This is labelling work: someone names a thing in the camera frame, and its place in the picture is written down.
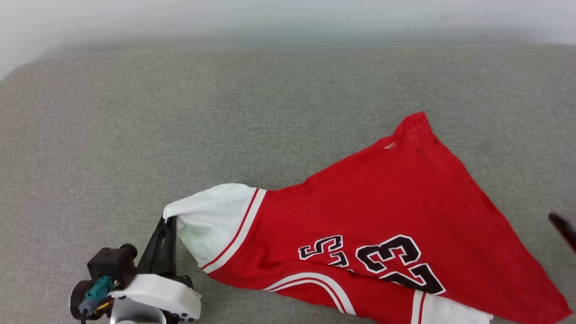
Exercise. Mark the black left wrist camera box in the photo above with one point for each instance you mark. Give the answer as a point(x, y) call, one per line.
point(110, 265)

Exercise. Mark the red white basketball jersey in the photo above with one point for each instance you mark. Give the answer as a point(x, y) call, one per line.
point(382, 216)

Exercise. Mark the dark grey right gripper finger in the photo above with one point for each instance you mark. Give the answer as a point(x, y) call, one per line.
point(564, 229)

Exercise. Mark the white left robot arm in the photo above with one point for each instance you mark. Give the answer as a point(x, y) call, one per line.
point(135, 315)

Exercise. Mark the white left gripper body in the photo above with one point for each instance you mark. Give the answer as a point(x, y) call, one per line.
point(157, 294)

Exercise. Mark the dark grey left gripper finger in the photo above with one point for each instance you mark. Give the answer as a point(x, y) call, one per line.
point(153, 247)
point(170, 252)

